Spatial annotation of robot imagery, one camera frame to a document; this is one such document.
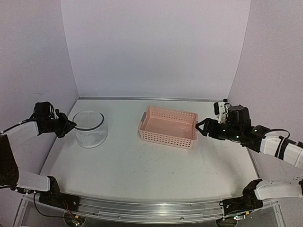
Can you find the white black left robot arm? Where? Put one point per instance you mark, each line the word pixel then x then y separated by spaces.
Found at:
pixel 18 176

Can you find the aluminium front rail frame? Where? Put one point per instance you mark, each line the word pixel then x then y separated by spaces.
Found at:
pixel 84 211

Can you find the white mesh laundry bag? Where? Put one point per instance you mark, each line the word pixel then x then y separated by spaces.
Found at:
pixel 91 128

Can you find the aluminium rail at table back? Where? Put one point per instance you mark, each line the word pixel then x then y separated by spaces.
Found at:
pixel 153 98

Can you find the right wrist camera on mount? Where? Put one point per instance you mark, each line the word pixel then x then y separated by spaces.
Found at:
pixel 236 116

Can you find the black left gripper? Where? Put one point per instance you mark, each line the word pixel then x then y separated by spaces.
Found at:
pixel 67 126

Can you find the pink perforated plastic basket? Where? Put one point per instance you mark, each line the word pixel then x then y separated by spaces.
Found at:
pixel 168 127

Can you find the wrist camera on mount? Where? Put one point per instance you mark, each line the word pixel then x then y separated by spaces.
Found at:
pixel 44 111
pixel 236 116

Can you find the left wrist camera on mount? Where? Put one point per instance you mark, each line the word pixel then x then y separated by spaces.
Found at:
pixel 44 111

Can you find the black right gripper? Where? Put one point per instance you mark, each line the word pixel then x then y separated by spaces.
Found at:
pixel 208 123

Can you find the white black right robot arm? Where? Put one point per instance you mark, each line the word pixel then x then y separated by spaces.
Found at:
pixel 279 159

